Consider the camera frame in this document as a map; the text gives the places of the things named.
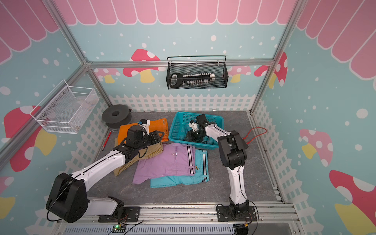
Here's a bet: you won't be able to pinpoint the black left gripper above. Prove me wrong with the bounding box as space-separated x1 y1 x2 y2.
136 130 165 150

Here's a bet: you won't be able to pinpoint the orange pants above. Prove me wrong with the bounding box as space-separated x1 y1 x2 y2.
117 118 169 144

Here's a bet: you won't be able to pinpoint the khaki pants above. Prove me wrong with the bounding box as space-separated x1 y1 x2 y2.
113 142 163 176

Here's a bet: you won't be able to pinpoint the teal plastic basket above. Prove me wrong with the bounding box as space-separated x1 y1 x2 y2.
168 112 218 150

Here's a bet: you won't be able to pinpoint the purple pants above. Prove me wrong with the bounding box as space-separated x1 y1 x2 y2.
132 143 196 185

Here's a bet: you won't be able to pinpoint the teal pants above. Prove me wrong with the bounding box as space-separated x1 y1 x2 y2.
150 149 210 189

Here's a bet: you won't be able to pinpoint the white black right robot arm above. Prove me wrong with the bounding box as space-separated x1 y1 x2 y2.
186 114 249 216

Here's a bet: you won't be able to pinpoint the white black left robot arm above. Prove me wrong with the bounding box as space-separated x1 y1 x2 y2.
46 125 164 223

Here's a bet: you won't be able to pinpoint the black foam roll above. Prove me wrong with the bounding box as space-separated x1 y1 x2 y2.
102 104 132 129

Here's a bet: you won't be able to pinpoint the green circuit board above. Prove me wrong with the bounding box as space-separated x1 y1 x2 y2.
109 225 126 234

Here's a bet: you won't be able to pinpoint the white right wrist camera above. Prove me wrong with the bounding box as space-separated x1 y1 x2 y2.
189 120 198 132

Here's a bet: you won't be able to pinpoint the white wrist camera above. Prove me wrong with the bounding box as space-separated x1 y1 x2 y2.
138 119 150 130
189 120 198 132

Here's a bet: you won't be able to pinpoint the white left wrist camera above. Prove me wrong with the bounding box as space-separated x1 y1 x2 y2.
138 119 150 130

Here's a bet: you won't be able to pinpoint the red handled screwdriver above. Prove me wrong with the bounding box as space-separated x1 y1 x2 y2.
101 129 113 151

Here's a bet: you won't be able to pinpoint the red cable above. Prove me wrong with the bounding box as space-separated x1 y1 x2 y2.
243 126 268 145

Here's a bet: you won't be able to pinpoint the black wire wall basket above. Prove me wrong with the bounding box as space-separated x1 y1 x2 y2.
166 55 229 90

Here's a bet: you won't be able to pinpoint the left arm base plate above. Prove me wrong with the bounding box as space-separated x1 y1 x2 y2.
98 206 141 223

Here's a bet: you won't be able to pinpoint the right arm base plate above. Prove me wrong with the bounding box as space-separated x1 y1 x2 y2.
215 204 258 223

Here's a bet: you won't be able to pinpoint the white wire wall basket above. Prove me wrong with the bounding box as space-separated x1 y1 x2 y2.
29 80 99 134

